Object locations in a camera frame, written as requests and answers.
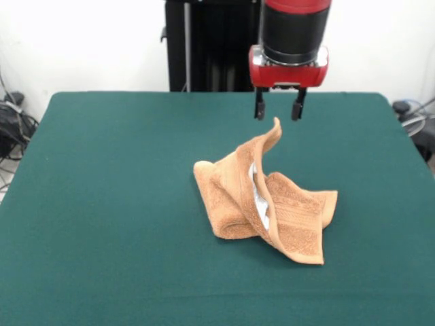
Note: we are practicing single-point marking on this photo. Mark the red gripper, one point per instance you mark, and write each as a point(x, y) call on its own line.
point(289, 76)

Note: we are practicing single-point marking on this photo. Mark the tan terry towel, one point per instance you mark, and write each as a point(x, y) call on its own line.
point(231, 203)

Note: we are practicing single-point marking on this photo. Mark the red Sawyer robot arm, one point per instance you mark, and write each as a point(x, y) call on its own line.
point(294, 30)

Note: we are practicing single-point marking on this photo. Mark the dark green table cloth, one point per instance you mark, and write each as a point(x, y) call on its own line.
point(102, 203)

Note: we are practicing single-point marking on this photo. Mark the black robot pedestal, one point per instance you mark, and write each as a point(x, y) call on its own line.
point(221, 51)

